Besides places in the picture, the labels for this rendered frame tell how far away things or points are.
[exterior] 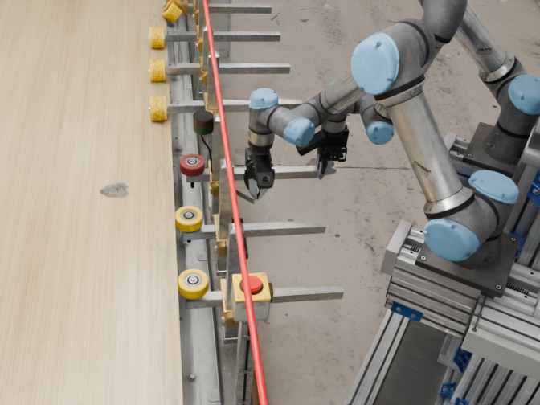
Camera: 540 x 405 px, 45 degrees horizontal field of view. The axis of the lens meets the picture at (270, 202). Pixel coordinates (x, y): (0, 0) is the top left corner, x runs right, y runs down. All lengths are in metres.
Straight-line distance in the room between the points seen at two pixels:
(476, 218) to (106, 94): 1.44
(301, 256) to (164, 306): 1.47
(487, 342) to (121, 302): 0.91
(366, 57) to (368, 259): 1.82
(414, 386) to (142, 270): 1.15
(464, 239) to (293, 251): 1.69
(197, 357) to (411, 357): 0.93
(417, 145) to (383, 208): 1.96
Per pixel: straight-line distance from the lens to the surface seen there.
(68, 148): 2.19
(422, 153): 1.46
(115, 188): 2.00
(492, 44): 2.04
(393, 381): 2.46
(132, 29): 2.86
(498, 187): 1.60
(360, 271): 3.06
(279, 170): 2.15
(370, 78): 1.42
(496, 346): 1.71
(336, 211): 3.32
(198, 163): 2.09
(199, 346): 1.95
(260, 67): 2.49
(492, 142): 2.11
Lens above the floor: 2.21
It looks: 42 degrees down
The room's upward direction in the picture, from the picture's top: 6 degrees clockwise
